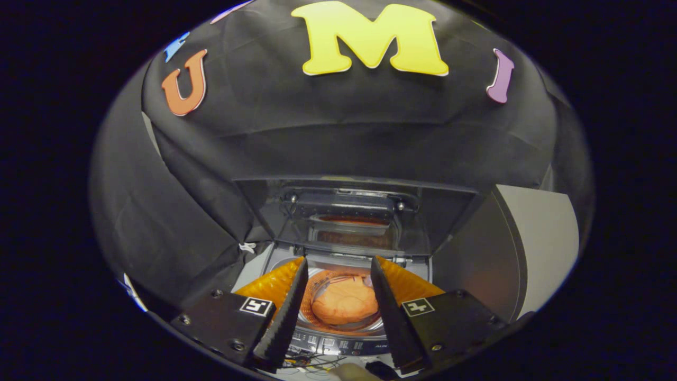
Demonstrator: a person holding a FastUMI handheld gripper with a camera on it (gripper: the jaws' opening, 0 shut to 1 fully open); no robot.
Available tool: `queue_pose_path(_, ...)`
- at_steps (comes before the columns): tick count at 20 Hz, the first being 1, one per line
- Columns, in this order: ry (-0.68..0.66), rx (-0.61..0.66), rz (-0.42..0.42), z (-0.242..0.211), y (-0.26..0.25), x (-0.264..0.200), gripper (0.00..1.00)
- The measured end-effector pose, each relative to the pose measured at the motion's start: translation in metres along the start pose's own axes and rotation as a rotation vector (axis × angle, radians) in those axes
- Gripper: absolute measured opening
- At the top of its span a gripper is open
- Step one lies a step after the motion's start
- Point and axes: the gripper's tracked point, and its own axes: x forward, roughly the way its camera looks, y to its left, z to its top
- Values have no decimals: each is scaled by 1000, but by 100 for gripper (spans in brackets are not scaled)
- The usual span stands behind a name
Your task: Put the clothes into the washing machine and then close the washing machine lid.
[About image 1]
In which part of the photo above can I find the black backdrop cloth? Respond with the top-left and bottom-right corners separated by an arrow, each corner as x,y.
89,0 -> 593,307

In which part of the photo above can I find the orange polo shirt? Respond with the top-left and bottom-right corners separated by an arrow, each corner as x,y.
311,270 -> 380,325

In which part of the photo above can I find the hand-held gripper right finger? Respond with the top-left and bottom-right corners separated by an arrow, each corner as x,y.
370,256 -> 508,374

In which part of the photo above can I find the grey washing machine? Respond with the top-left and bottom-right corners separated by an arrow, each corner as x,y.
231,241 -> 434,371

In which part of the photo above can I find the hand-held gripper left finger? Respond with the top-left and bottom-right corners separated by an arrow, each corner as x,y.
170,257 -> 309,371

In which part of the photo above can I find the beige cabinet with dark top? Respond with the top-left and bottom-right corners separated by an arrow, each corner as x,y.
434,184 -> 580,323

